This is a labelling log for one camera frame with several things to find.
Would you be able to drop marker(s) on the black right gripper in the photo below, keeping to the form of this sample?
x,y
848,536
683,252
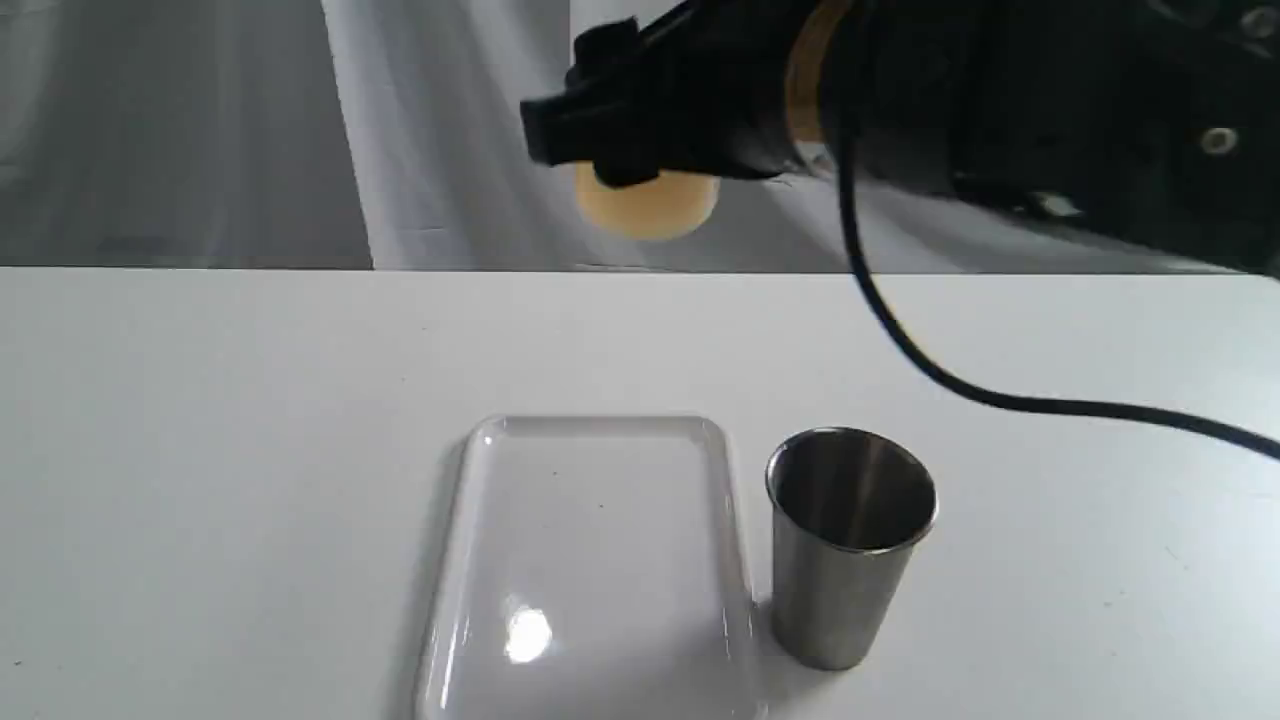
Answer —
x,y
726,89

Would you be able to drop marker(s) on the translucent squeeze bottle amber liquid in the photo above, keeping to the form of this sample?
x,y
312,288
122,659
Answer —
x,y
665,208

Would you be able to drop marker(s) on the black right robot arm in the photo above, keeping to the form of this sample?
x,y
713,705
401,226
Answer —
x,y
1153,123

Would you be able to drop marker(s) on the stainless steel cup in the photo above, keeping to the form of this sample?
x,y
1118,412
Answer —
x,y
848,509

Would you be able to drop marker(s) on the white rectangular plastic tray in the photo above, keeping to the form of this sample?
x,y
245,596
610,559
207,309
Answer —
x,y
592,569

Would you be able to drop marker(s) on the grey backdrop cloth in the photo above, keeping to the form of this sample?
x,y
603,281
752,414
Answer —
x,y
386,135

